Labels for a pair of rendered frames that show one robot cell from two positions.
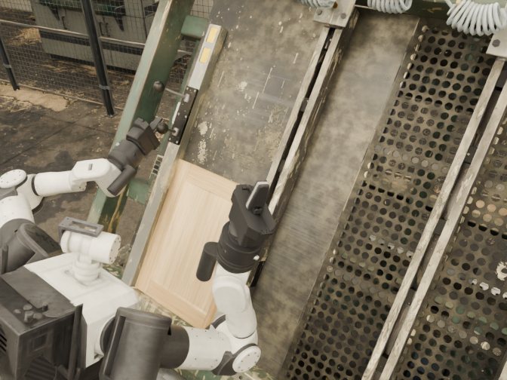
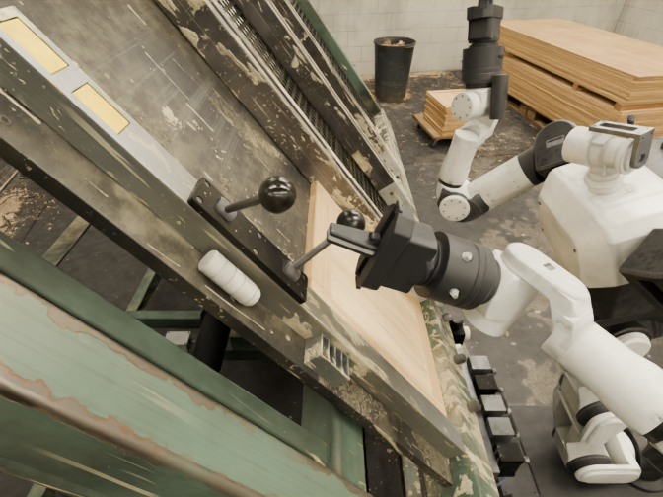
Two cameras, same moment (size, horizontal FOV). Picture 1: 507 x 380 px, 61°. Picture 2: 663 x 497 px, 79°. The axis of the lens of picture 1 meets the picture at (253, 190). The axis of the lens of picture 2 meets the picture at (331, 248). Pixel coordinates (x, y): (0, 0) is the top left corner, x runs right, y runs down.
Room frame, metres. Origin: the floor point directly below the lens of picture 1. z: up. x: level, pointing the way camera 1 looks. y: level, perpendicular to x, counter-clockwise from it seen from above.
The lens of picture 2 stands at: (1.49, 0.62, 1.73)
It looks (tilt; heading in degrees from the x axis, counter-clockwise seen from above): 39 degrees down; 234
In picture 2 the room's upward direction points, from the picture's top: straight up
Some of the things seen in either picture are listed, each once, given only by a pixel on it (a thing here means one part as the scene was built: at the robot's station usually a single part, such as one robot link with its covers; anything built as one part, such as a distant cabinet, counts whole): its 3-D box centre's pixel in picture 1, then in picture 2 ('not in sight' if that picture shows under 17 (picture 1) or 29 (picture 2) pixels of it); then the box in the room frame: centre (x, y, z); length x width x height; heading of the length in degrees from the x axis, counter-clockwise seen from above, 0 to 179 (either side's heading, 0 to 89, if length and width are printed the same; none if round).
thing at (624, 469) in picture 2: not in sight; (594, 449); (0.34, 0.63, 0.28); 0.21 x 0.20 x 0.13; 144
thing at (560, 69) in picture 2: not in sight; (576, 79); (-3.43, -1.52, 0.39); 2.46 x 1.05 x 0.78; 65
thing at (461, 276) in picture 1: (451, 268); not in sight; (0.98, -0.65, 1.05); 0.14 x 0.06 x 0.05; 54
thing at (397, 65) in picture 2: not in sight; (392, 69); (-2.23, -3.19, 0.33); 0.52 x 0.51 x 0.65; 65
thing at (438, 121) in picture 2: not in sight; (447, 116); (-1.85, -1.94, 0.20); 0.61 x 0.53 x 0.40; 65
